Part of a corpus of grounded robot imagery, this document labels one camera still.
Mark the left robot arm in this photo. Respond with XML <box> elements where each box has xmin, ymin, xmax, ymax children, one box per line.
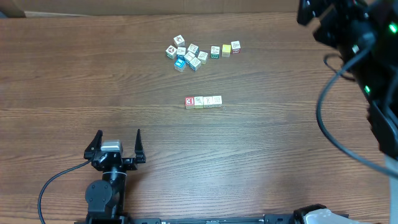
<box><xmin>83</xmin><ymin>130</ymin><xmax>146</xmax><ymax>223</ymax></box>

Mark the white block lower left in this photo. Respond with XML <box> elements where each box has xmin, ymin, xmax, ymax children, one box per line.
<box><xmin>190</xmin><ymin>57</ymin><xmax>201</xmax><ymax>71</ymax></box>

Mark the left red circle block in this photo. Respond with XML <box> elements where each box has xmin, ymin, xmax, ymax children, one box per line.
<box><xmin>165</xmin><ymin>45</ymin><xmax>177</xmax><ymax>59</ymax></box>

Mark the yellow-sided block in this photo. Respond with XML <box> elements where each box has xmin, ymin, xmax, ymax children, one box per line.
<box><xmin>194</xmin><ymin>96</ymin><xmax>204</xmax><ymax>109</ymax></box>

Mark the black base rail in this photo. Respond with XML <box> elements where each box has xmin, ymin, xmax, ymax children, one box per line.
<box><xmin>76</xmin><ymin>214</ymin><xmax>296</xmax><ymax>224</ymax></box>

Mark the green letter R block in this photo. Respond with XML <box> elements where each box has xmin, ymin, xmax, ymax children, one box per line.
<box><xmin>203</xmin><ymin>96</ymin><xmax>213</xmax><ymax>108</ymax></box>

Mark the white block orange side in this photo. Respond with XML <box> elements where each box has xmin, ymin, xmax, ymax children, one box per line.
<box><xmin>212</xmin><ymin>96</ymin><xmax>223</xmax><ymax>108</ymax></box>

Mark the red number three block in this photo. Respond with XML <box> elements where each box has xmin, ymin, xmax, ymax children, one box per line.
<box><xmin>185</xmin><ymin>96</ymin><xmax>195</xmax><ymax>109</ymax></box>

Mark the top red picture block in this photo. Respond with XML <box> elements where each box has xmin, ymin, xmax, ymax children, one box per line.
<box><xmin>174</xmin><ymin>35</ymin><xmax>185</xmax><ymax>47</ymax></box>

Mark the white block centre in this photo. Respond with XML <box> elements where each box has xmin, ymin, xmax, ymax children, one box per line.
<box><xmin>183</xmin><ymin>51</ymin><xmax>195</xmax><ymax>64</ymax></box>

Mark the green letter B block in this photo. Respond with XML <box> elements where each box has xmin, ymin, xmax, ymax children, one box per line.
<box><xmin>210</xmin><ymin>46</ymin><xmax>220</xmax><ymax>59</ymax></box>

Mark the white block blue print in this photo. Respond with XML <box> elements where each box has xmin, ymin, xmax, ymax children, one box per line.
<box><xmin>177</xmin><ymin>47</ymin><xmax>187</xmax><ymax>59</ymax></box>

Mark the white block green side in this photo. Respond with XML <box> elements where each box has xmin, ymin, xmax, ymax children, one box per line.
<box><xmin>197</xmin><ymin>51</ymin><xmax>208</xmax><ymax>64</ymax></box>

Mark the red-sided block far right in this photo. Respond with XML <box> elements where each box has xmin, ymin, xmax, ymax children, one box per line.
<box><xmin>231</xmin><ymin>40</ymin><xmax>241</xmax><ymax>54</ymax></box>

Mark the green print block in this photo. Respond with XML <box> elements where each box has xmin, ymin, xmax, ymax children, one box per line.
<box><xmin>187</xmin><ymin>44</ymin><xmax>199</xmax><ymax>55</ymax></box>

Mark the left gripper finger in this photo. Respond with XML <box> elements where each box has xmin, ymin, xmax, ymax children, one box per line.
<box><xmin>134</xmin><ymin>129</ymin><xmax>146</xmax><ymax>164</ymax></box>
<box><xmin>83</xmin><ymin>129</ymin><xmax>103</xmax><ymax>159</ymax></box>

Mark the blue-sided block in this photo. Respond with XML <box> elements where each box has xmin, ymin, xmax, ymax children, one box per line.
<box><xmin>174</xmin><ymin>58</ymin><xmax>186</xmax><ymax>72</ymax></box>

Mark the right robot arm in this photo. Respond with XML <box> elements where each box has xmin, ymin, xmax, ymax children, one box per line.
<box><xmin>297</xmin><ymin>0</ymin><xmax>397</xmax><ymax>223</ymax></box>

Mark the yellow top block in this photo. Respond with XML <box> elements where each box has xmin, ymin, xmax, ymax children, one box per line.
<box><xmin>221</xmin><ymin>44</ymin><xmax>231</xmax><ymax>57</ymax></box>

